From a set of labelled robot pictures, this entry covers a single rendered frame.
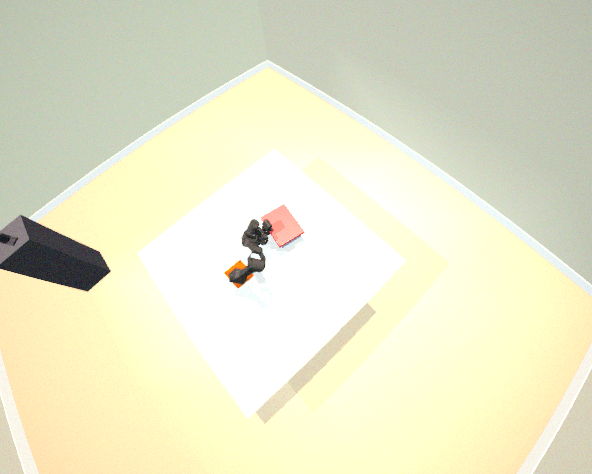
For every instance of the red lid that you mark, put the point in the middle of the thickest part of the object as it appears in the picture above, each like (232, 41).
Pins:
(285, 226)

